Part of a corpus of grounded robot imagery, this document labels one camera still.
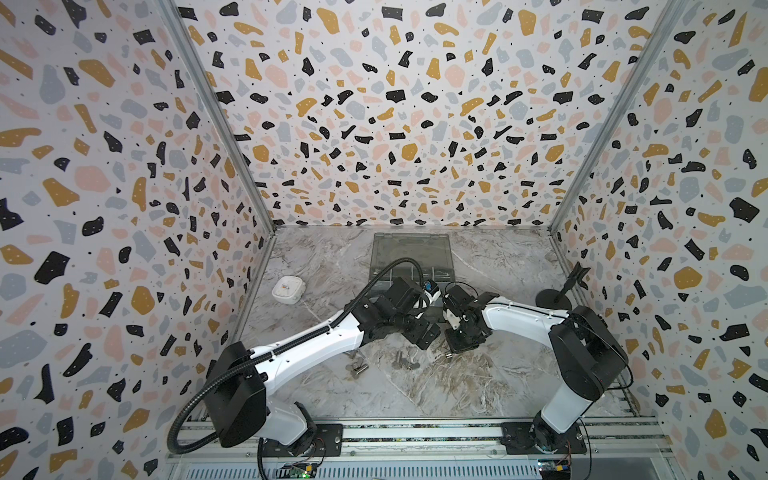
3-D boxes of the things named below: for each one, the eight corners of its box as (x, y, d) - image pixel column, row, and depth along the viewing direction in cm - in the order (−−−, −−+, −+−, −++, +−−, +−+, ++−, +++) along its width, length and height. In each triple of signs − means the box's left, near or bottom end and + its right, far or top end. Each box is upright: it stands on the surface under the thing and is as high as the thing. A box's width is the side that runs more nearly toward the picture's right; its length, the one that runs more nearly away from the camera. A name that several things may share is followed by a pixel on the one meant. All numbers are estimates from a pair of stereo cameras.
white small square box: (273, 304, 101) (270, 298, 98) (280, 282, 107) (277, 276, 104) (302, 304, 101) (299, 298, 98) (307, 283, 107) (304, 276, 104)
